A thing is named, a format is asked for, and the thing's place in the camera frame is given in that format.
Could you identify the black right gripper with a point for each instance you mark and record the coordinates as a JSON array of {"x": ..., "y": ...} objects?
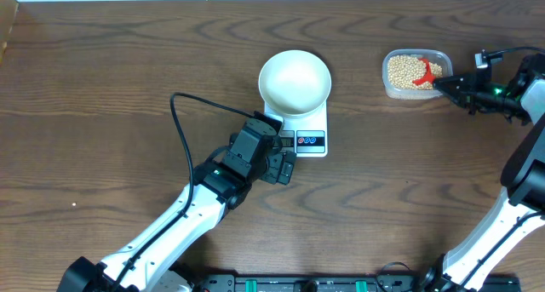
[{"x": 467, "y": 94}]

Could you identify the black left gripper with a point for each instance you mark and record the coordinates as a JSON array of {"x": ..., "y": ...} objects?
[{"x": 272, "y": 174}]

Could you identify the red plastic measuring scoop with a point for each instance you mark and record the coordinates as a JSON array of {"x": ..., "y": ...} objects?
[{"x": 428, "y": 76}]

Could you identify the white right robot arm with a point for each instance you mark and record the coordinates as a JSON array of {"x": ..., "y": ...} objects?
[{"x": 519, "y": 208}]

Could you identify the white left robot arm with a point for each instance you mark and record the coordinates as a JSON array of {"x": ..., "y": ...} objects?
[{"x": 220, "y": 184}]

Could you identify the white digital kitchen scale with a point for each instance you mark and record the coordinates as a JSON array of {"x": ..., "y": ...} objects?
[{"x": 306, "y": 136}]

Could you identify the cream ceramic bowl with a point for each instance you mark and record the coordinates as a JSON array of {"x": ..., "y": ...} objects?
[{"x": 294, "y": 83}]

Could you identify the clear plastic container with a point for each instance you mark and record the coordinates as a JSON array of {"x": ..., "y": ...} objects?
[{"x": 410, "y": 94}]

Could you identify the soybeans in plastic container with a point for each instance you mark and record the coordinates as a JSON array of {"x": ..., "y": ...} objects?
[{"x": 402, "y": 70}]

